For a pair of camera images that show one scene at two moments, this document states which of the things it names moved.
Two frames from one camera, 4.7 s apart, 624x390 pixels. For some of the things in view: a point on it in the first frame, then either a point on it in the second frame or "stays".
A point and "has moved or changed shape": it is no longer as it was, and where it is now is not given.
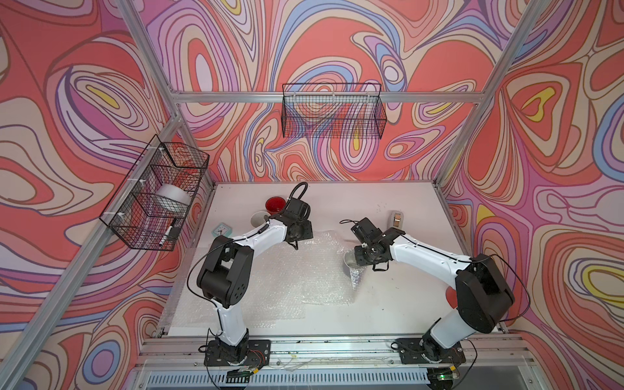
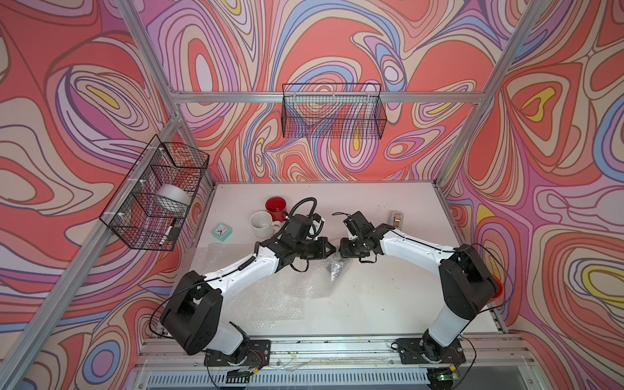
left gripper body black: (304, 231) -> (309, 249)
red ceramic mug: (275, 205) stays
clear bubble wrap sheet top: (314, 273) has moved or changed shape
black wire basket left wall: (153, 200) stays
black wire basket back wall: (336, 110) stays
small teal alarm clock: (222, 229) stays
